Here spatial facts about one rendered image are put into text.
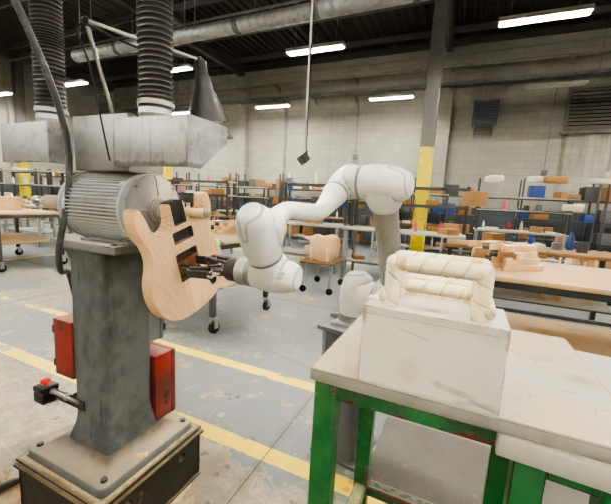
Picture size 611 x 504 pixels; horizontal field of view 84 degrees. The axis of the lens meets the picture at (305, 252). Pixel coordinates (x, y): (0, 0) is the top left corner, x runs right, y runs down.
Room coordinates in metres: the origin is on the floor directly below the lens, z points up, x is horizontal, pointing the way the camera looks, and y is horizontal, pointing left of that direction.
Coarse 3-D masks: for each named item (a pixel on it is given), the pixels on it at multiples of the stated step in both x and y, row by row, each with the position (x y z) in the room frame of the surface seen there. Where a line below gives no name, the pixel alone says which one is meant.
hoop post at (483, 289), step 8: (480, 280) 0.61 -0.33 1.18; (488, 280) 0.61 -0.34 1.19; (480, 288) 0.61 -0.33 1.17; (488, 288) 0.61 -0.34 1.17; (480, 296) 0.61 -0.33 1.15; (488, 296) 0.61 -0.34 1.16; (472, 304) 0.62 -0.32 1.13; (480, 304) 0.61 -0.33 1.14; (488, 304) 0.61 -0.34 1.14; (472, 312) 0.62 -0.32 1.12; (480, 312) 0.61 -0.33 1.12; (472, 320) 0.62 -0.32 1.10; (480, 320) 0.61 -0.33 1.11
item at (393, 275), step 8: (392, 264) 0.68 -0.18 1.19; (392, 272) 0.68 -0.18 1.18; (400, 272) 0.68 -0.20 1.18; (392, 280) 0.68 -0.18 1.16; (400, 280) 0.69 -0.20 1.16; (384, 288) 0.69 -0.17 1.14; (392, 288) 0.68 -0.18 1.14; (392, 296) 0.68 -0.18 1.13; (384, 304) 0.69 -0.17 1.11; (392, 304) 0.68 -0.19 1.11
